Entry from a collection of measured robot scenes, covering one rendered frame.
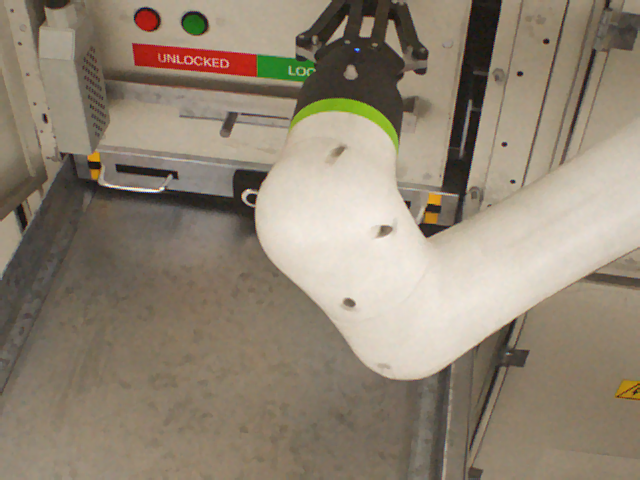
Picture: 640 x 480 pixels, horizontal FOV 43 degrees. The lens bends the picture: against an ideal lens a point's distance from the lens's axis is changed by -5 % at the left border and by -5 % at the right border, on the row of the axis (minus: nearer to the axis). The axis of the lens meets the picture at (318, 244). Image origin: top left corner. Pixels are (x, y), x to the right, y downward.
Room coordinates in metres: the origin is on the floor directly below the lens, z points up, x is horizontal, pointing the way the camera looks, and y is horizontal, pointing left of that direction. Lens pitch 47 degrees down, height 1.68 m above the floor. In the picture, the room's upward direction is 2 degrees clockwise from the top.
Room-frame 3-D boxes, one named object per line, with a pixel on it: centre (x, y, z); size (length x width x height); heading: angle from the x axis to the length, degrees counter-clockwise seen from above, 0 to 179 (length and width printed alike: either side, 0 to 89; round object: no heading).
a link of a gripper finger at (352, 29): (0.71, -0.02, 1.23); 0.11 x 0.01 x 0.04; 175
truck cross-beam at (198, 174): (0.86, 0.08, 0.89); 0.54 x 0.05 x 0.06; 83
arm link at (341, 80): (0.57, -0.02, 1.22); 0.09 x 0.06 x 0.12; 83
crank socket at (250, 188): (0.82, 0.09, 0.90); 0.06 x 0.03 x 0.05; 83
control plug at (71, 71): (0.80, 0.30, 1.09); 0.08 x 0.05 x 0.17; 173
